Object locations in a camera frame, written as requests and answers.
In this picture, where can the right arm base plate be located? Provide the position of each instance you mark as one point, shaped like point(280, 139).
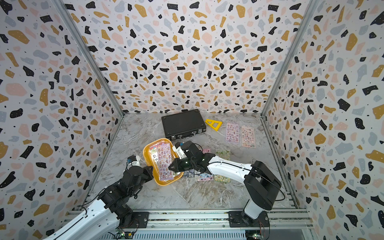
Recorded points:
point(238, 219)

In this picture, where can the pale green sticker sheet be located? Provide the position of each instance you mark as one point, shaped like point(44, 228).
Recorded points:
point(153, 151)

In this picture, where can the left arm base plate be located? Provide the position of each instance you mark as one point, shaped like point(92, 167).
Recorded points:
point(132, 220)

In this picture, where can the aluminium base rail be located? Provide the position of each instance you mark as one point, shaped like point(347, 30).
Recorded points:
point(214, 224)

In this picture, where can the yellow triangle ruler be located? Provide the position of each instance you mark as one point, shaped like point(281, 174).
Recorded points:
point(215, 125)

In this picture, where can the black briefcase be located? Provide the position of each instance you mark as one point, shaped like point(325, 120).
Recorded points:
point(183, 125)

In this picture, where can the yellow storage tray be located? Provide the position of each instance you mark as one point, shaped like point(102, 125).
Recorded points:
point(149, 162)

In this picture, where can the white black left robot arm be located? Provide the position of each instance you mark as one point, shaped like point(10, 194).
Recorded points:
point(109, 211)

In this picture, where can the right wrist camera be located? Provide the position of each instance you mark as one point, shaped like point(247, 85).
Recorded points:
point(177, 148)

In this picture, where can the purple pink sticker sheet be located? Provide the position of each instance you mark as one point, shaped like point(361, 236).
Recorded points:
point(164, 161)

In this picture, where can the pink cat sticker sheet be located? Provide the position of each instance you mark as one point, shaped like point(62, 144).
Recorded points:
point(203, 177)

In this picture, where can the holographic sticker sheet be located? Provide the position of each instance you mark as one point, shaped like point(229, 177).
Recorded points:
point(189, 174)

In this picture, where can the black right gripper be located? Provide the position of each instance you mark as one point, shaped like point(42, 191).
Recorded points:
point(177, 168)

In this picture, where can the green animal sticker sheet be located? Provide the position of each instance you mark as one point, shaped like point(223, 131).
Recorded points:
point(224, 154)

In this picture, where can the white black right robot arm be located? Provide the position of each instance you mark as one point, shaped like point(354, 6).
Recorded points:
point(262, 185)

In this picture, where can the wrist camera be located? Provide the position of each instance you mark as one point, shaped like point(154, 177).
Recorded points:
point(177, 148)
point(133, 160)

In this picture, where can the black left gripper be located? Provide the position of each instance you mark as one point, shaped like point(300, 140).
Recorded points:
point(148, 174)

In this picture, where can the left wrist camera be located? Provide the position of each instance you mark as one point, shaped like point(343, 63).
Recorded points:
point(133, 160)

